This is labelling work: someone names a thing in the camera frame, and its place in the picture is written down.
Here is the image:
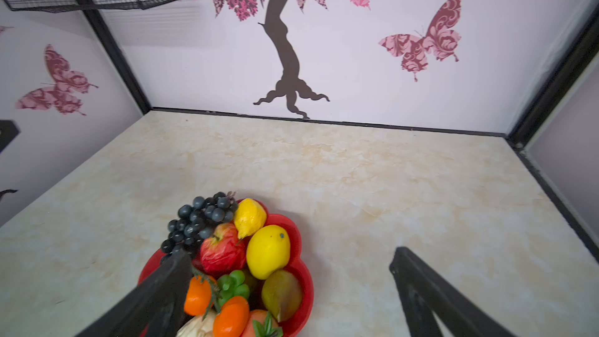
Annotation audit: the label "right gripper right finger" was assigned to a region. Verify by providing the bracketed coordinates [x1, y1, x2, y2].
[389, 247, 512, 336]

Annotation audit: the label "brown green fig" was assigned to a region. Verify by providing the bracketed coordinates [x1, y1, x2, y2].
[261, 270, 304, 322]

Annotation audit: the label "red strawberry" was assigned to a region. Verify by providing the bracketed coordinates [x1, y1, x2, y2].
[240, 310, 283, 337]

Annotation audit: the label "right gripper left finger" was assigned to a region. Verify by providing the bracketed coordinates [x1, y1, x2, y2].
[78, 252, 192, 337]

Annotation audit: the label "cream white pear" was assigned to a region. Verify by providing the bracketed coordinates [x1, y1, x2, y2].
[176, 310, 217, 337]

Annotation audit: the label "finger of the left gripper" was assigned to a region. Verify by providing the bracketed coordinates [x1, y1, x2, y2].
[0, 120, 20, 152]

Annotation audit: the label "red flower-shaped bowl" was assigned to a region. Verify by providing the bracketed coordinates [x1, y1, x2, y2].
[137, 200, 314, 336]

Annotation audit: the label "dark mangosteen green leaves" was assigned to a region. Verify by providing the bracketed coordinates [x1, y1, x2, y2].
[217, 268, 258, 307]

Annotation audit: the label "small yellow fruit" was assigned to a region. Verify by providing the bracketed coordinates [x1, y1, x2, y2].
[233, 198, 268, 240]

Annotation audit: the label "dark grape bunch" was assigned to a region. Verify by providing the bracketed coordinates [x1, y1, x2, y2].
[159, 191, 238, 264]

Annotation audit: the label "yellow lemon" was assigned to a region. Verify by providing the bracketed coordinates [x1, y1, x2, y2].
[246, 225, 291, 280]

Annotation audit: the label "orange tangerine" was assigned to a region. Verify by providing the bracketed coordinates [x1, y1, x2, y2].
[184, 276, 215, 317]
[213, 296, 250, 337]

